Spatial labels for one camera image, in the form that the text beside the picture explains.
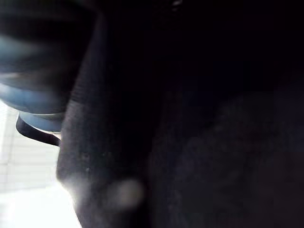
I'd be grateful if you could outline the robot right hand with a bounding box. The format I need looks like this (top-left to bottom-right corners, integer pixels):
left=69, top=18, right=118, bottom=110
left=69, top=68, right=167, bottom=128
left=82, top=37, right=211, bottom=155
left=56, top=0, right=304, bottom=228

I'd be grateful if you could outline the black cable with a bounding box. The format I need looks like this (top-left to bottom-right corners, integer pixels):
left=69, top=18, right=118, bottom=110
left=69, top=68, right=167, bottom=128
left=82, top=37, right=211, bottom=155
left=16, top=115, right=61, bottom=147

